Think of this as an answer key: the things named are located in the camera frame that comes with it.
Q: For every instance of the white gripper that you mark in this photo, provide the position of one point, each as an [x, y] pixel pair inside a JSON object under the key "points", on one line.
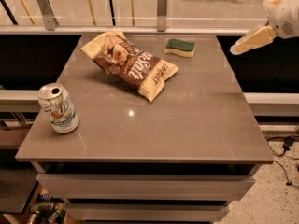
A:
{"points": [[284, 19]]}

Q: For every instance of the green and yellow sponge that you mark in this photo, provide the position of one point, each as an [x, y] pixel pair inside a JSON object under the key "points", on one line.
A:
{"points": [[180, 48]]}

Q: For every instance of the brown chips bag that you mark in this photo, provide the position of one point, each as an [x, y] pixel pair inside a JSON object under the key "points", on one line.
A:
{"points": [[136, 68]]}

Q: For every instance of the lower grey drawer front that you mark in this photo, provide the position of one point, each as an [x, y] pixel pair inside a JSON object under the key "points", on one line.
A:
{"points": [[146, 212]]}

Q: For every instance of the grey drawer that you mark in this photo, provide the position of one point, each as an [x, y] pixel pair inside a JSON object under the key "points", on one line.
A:
{"points": [[147, 187], [146, 212]]}

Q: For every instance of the white soda can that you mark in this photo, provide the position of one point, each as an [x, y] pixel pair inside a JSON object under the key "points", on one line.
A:
{"points": [[56, 103]]}

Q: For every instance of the metal glass railing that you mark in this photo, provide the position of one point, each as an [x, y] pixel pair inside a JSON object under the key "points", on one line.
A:
{"points": [[217, 17]]}

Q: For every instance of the upper grey drawer front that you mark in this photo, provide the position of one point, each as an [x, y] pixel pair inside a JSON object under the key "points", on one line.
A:
{"points": [[147, 187]]}

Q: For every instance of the cans under table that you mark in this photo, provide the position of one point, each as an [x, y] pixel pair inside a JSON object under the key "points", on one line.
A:
{"points": [[46, 210]]}

